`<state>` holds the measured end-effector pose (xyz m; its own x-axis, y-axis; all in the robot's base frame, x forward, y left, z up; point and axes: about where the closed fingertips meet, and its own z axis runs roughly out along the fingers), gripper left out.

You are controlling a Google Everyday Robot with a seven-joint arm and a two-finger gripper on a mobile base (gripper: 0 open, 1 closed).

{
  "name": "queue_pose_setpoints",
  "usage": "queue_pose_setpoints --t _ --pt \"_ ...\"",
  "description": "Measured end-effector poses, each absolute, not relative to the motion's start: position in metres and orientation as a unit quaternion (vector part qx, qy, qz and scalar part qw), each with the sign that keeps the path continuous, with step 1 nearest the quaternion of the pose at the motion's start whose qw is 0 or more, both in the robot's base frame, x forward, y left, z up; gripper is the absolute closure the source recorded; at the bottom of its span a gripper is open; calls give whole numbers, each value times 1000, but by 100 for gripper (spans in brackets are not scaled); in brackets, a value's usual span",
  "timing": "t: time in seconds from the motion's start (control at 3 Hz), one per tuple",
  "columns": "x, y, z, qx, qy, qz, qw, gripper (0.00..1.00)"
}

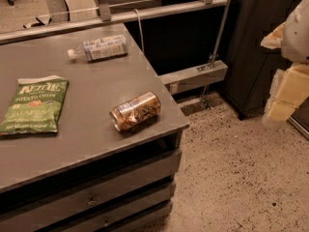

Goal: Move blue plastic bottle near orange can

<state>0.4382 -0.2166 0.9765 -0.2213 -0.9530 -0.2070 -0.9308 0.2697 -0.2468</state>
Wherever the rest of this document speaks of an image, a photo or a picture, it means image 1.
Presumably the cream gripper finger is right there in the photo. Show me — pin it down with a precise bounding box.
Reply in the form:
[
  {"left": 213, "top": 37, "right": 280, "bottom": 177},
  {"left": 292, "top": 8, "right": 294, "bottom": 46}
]
[
  {"left": 266, "top": 63, "right": 309, "bottom": 122},
  {"left": 261, "top": 23, "right": 285, "bottom": 49}
]

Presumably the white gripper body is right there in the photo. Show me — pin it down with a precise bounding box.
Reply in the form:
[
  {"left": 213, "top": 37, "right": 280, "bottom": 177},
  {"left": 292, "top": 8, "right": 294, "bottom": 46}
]
[{"left": 281, "top": 0, "right": 309, "bottom": 64}]

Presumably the blue label plastic bottle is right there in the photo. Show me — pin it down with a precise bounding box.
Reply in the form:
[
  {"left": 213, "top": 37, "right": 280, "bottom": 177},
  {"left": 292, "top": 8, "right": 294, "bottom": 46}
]
[{"left": 68, "top": 34, "right": 127, "bottom": 62}]

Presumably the orange drink can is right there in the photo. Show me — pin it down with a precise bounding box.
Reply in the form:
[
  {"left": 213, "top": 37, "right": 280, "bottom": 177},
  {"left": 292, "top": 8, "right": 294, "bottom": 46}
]
[{"left": 110, "top": 92, "right": 161, "bottom": 131}]

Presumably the dark cabinet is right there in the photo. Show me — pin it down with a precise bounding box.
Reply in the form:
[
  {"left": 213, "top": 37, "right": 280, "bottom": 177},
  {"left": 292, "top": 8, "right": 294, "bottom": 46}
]
[{"left": 223, "top": 0, "right": 300, "bottom": 120}]

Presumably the grey drawer cabinet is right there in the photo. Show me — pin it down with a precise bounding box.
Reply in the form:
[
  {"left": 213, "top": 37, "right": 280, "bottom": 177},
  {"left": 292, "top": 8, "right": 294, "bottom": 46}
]
[{"left": 0, "top": 136, "right": 182, "bottom": 232}]

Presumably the green potato chips bag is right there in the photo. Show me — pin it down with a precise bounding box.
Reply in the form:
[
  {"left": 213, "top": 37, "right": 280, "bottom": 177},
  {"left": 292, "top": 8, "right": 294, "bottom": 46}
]
[{"left": 0, "top": 75, "right": 69, "bottom": 134}]

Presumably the grey metal rail frame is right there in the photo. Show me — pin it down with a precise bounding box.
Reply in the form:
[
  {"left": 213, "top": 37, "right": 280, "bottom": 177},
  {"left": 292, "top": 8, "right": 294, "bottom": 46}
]
[{"left": 0, "top": 0, "right": 231, "bottom": 103}]

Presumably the grey hanging cable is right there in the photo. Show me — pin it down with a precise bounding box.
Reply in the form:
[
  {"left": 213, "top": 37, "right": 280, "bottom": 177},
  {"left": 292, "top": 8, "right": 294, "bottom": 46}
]
[{"left": 133, "top": 8, "right": 146, "bottom": 54}]

